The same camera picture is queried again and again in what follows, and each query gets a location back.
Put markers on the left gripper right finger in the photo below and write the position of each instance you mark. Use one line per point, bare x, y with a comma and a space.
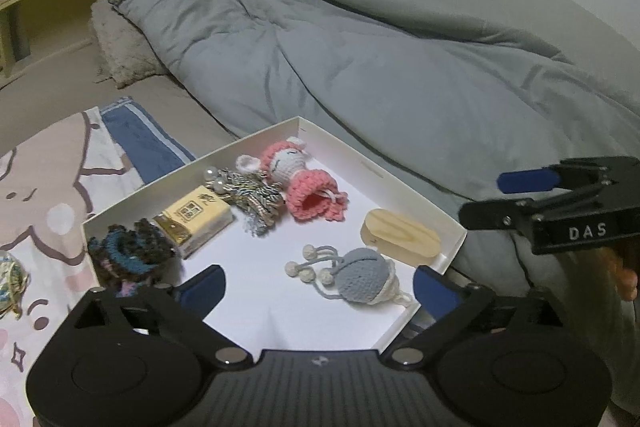
455, 309

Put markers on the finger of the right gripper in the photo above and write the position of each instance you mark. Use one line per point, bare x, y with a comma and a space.
497, 214
528, 181

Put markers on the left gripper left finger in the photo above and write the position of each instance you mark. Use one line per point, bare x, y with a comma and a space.
175, 317

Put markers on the brown blue crochet scrunchie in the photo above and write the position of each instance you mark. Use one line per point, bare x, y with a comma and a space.
127, 259

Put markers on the yellow card box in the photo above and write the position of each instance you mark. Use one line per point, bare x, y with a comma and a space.
193, 219

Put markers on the grey crochet ball charm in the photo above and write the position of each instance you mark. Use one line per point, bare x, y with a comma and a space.
362, 277

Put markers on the oval wooden box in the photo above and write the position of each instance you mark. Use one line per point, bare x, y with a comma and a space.
400, 237

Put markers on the twisted rope tassel charm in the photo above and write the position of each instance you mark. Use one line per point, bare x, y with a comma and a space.
261, 202

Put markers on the pink white crochet doll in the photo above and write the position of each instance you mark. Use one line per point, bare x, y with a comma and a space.
309, 193

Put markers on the person's right hand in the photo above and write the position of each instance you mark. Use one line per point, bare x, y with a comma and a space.
625, 280

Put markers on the grey duvet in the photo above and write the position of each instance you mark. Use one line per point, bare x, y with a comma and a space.
444, 100

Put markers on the white cardboard tray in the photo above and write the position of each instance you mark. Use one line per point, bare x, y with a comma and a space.
264, 308

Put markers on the cartoon print blanket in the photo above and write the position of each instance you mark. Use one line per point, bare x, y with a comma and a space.
50, 185

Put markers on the beige fuzzy pillow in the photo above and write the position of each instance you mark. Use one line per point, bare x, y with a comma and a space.
124, 54

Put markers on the wooden headboard shelf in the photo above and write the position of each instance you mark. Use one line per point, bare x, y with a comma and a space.
34, 30

